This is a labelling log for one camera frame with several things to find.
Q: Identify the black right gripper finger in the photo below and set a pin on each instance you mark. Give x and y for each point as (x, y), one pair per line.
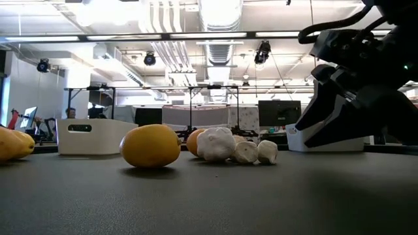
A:
(321, 85)
(352, 120)

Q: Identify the large white garlic bulb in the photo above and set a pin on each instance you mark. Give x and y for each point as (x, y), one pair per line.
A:
(215, 143)

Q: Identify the orange tinted lemon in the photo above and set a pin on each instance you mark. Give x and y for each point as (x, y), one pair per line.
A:
(193, 143)

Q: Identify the yellow lemon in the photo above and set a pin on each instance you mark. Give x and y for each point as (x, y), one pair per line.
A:
(150, 147)
(8, 145)
(28, 145)

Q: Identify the black background robot arm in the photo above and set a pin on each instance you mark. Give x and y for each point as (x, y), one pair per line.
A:
(186, 133)
(243, 132)

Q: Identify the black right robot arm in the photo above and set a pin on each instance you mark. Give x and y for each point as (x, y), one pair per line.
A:
(398, 9)

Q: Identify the black computer monitor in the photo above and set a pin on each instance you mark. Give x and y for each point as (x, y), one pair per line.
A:
(279, 112)
(148, 116)

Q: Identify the white plastic basket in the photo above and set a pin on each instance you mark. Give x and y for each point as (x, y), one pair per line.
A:
(98, 140)
(294, 143)

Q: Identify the patterned cubicle partition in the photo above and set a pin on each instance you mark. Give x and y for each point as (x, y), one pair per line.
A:
(248, 117)

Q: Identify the grey cubicle partition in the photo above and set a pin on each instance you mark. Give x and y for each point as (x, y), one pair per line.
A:
(209, 115)

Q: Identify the white ceiling pipe bundle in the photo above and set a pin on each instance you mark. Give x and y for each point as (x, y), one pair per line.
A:
(170, 26)

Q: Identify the black table mat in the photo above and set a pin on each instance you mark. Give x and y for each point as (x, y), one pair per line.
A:
(209, 202)

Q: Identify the lit computer monitor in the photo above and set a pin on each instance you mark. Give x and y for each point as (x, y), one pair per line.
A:
(28, 117)

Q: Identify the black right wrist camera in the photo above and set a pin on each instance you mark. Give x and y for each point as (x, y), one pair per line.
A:
(333, 45)

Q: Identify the black ceiling camera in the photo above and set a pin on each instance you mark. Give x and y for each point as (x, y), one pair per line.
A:
(43, 65)
(150, 59)
(263, 52)

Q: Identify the silver ceiling air duct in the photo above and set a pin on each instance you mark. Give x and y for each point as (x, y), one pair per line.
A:
(220, 19)

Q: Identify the black neighbouring rig frame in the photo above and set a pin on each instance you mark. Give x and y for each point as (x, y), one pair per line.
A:
(190, 107)

